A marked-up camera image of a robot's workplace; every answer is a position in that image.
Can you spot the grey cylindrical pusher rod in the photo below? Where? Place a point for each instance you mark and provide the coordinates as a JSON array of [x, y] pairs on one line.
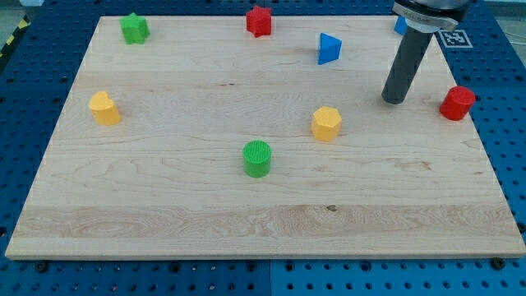
[[411, 51]]

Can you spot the yellow hexagon block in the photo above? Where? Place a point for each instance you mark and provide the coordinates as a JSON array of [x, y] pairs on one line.
[[326, 123]]

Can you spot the blue block behind arm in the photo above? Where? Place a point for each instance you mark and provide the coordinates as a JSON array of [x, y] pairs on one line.
[[400, 26]]

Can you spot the fiducial marker tag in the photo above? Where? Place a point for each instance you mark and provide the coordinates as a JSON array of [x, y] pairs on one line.
[[457, 39]]

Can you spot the red cylinder block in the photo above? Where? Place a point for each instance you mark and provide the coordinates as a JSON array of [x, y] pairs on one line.
[[457, 103]]

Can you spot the blue triangle block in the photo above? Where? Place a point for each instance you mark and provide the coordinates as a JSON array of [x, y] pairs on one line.
[[329, 49]]

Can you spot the red star block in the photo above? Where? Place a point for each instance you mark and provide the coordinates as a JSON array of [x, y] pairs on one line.
[[259, 21]]

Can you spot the green cylinder block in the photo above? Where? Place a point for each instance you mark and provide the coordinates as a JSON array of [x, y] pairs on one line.
[[256, 158]]

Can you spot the wooden board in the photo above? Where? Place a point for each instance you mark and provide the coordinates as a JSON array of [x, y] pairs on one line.
[[205, 142]]

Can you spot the green star block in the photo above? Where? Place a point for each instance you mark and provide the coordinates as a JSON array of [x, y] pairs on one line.
[[134, 28]]

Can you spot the yellow heart block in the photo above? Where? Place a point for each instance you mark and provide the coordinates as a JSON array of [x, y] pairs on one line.
[[104, 109]]

